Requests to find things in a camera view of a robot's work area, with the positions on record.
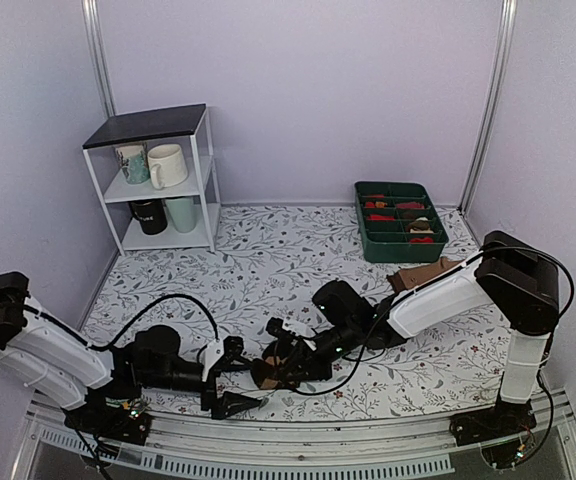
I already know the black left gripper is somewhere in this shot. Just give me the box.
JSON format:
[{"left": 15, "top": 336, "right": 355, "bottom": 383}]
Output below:
[{"left": 142, "top": 360, "right": 261, "bottom": 421}]

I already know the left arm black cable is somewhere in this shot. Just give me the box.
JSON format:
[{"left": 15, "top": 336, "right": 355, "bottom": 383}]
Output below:
[{"left": 87, "top": 293, "right": 219, "bottom": 351}]

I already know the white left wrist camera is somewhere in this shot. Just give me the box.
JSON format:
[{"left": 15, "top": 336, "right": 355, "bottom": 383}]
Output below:
[{"left": 200, "top": 339, "right": 224, "bottom": 382}]

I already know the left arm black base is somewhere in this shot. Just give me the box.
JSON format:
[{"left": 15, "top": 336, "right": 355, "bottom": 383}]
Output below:
[{"left": 63, "top": 384, "right": 152, "bottom": 446}]

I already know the floral patterned table mat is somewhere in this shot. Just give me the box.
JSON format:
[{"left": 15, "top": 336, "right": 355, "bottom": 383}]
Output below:
[{"left": 83, "top": 206, "right": 510, "bottom": 422}]

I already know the teal patterned mug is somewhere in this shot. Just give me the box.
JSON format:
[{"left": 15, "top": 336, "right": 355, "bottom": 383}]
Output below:
[{"left": 114, "top": 143, "right": 150, "bottom": 185}]

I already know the brown tan argyle sock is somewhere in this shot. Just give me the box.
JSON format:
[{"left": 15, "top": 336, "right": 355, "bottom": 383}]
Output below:
[{"left": 250, "top": 342, "right": 314, "bottom": 390}]

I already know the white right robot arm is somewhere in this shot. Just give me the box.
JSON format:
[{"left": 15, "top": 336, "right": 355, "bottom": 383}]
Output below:
[{"left": 270, "top": 231, "right": 565, "bottom": 436}]

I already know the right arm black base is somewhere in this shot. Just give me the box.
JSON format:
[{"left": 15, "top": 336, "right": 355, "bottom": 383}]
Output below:
[{"left": 449, "top": 398, "right": 537, "bottom": 446}]

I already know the red rolled sock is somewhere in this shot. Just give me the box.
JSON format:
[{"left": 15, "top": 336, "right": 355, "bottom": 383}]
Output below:
[{"left": 366, "top": 214, "right": 397, "bottom": 222}]

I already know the white shelf black top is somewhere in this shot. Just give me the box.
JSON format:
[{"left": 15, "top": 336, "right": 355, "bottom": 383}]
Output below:
[{"left": 82, "top": 104, "right": 221, "bottom": 255}]

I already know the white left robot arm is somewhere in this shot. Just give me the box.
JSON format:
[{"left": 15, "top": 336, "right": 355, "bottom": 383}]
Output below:
[{"left": 0, "top": 272, "right": 261, "bottom": 434}]

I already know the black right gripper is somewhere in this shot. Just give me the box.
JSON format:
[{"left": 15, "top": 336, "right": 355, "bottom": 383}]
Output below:
[{"left": 282, "top": 323, "right": 361, "bottom": 384}]

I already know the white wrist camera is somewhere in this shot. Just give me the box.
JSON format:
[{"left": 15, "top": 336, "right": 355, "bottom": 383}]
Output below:
[
  {"left": 200, "top": 339, "right": 224, "bottom": 382},
  {"left": 266, "top": 317, "right": 317, "bottom": 351}
]

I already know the green divided organizer tray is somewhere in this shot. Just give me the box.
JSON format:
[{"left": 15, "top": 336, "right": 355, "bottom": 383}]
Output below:
[{"left": 354, "top": 181, "right": 448, "bottom": 263}]

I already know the mint green cup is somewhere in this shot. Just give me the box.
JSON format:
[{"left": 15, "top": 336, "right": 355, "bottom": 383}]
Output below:
[{"left": 165, "top": 197, "right": 197, "bottom": 234}]

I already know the plain brown sock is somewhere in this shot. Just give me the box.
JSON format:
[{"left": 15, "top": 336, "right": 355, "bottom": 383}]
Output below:
[{"left": 387, "top": 257, "right": 459, "bottom": 294}]

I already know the black mug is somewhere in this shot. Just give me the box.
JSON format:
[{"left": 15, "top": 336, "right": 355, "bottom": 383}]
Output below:
[{"left": 129, "top": 199, "right": 168, "bottom": 235}]

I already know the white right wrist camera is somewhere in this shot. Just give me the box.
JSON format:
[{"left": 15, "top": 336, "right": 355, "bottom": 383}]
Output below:
[{"left": 266, "top": 317, "right": 317, "bottom": 351}]

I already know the brown cream rolled sock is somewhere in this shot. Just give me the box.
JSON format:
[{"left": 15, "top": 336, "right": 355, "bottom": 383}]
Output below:
[{"left": 404, "top": 217, "right": 435, "bottom": 234}]

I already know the cream white mug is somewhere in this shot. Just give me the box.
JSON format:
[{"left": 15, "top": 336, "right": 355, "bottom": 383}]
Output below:
[{"left": 147, "top": 144, "right": 188, "bottom": 190}]

